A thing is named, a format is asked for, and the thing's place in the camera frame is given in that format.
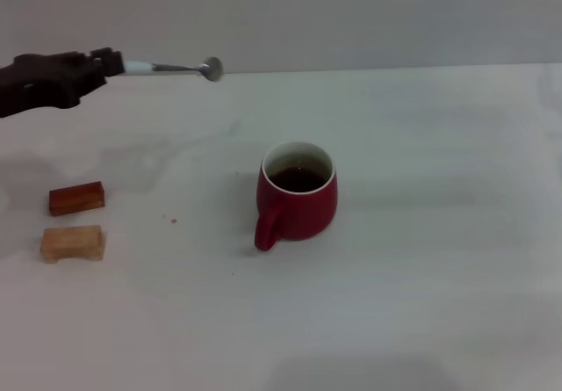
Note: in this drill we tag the dark red-brown wooden block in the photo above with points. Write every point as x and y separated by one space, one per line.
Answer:
77 197

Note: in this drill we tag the dark coffee liquid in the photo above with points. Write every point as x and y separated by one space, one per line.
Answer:
298 179

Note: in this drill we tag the light tan wooden block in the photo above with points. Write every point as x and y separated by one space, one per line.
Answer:
72 241

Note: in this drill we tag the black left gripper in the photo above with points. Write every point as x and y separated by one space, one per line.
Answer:
39 83

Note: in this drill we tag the red ceramic mug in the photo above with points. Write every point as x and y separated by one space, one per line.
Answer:
307 215

